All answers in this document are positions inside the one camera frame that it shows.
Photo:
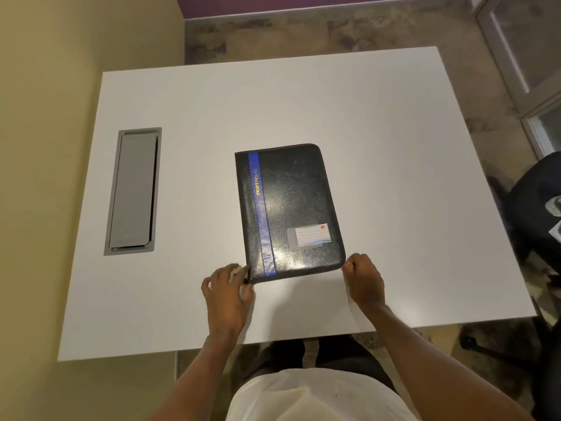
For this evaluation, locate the person's black trousers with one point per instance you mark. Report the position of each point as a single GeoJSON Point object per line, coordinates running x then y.
{"type": "Point", "coordinates": [350, 352]}

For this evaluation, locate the black office chair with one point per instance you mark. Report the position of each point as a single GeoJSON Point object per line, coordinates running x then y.
{"type": "Point", "coordinates": [532, 192]}

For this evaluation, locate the person's right forearm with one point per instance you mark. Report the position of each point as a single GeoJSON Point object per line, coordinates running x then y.
{"type": "Point", "coordinates": [429, 368]}

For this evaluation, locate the person's left hand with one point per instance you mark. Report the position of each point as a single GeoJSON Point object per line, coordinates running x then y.
{"type": "Point", "coordinates": [228, 302]}

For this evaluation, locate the person's left forearm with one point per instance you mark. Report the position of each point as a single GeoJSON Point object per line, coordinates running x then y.
{"type": "Point", "coordinates": [201, 377]}

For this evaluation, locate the black portfolio folder blue stripe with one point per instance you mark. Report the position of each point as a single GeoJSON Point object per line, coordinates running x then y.
{"type": "Point", "coordinates": [292, 192]}

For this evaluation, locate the white framed glass door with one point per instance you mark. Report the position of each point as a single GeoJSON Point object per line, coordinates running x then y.
{"type": "Point", "coordinates": [504, 48]}

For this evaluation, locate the person's white shirt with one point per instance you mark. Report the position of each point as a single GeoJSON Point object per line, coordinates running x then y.
{"type": "Point", "coordinates": [320, 396]}

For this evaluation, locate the person's right fingers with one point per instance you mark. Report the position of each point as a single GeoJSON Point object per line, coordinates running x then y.
{"type": "Point", "coordinates": [353, 263]}

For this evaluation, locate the person's right hand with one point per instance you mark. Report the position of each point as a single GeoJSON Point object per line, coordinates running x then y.
{"type": "Point", "coordinates": [366, 282]}

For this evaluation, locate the person's left fingers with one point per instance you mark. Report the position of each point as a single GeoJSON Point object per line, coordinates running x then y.
{"type": "Point", "coordinates": [234, 274]}

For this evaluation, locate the white label card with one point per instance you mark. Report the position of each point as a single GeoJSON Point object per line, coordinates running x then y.
{"type": "Point", "coordinates": [313, 236]}

